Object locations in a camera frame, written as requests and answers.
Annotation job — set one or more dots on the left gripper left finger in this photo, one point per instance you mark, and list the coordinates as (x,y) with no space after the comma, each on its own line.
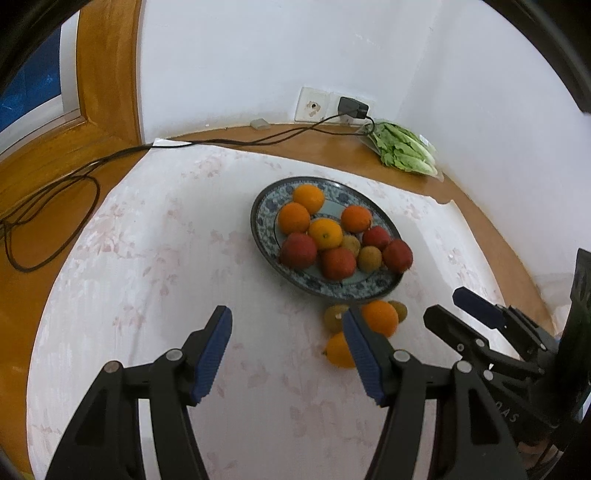
(102,439)

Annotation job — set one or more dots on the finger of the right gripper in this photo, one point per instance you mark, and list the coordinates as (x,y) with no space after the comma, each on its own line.
(474,347)
(530,341)

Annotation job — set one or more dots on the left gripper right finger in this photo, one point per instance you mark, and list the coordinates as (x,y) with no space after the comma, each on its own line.
(472,441)

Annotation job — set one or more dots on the green-brown fruit back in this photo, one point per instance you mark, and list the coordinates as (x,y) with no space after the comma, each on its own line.
(401,309)

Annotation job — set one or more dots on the green-brown fruit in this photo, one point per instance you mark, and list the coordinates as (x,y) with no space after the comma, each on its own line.
(332,317)
(369,259)
(401,309)
(351,243)

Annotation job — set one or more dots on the large orange front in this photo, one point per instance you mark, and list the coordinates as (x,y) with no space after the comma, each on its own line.
(381,317)

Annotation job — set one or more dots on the green-brown fruit front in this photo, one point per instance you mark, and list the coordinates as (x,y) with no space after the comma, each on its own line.
(332,317)

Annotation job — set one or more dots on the red apple back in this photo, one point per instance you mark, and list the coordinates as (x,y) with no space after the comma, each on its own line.
(376,236)

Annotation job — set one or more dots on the dark red apple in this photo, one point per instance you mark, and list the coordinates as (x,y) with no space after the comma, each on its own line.
(338,264)

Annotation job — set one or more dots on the red apple front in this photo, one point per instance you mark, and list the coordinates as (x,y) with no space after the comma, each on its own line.
(298,251)

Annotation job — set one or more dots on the blue white patterned plate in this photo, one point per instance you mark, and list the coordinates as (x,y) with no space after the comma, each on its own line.
(266,233)

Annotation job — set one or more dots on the bagged green lettuce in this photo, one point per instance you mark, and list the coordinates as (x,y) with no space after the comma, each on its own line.
(400,148)

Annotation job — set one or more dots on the white floral table mat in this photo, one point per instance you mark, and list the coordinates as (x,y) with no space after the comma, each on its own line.
(171,242)

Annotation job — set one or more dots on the white power outlet plate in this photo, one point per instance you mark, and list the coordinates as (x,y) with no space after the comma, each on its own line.
(333,105)

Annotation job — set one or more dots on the black power adapter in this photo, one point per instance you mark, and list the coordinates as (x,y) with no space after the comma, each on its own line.
(353,108)

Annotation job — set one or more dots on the small grey plastic block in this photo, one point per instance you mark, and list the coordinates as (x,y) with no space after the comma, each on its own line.
(259,124)

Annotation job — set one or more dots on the wooden window frame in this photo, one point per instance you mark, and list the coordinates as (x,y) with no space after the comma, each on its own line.
(106,68)

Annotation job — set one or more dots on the white wall socket plate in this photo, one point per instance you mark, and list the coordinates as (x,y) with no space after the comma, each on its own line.
(312,105)

